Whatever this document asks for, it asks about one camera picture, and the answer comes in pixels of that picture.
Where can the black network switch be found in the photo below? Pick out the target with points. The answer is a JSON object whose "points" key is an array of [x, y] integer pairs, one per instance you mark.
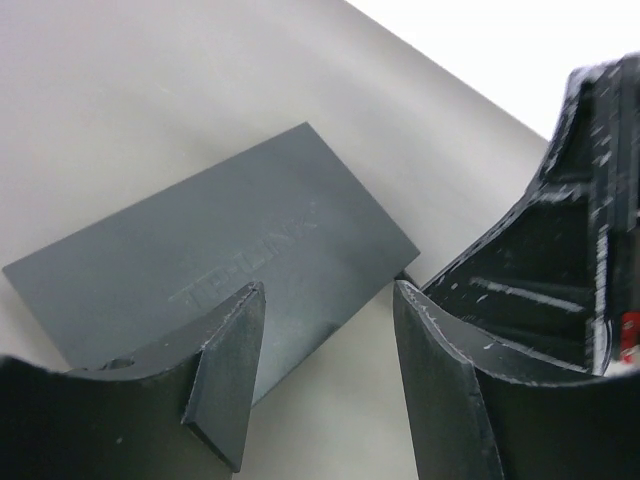
{"points": [[287, 213]]}

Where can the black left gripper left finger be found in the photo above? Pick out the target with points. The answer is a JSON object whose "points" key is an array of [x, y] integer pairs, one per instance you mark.
{"points": [[177, 408]]}

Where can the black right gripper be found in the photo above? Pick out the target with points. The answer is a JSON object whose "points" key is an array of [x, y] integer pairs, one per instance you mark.
{"points": [[530, 279]]}

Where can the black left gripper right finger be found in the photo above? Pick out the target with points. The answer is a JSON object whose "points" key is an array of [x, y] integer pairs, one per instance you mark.
{"points": [[480, 407]]}

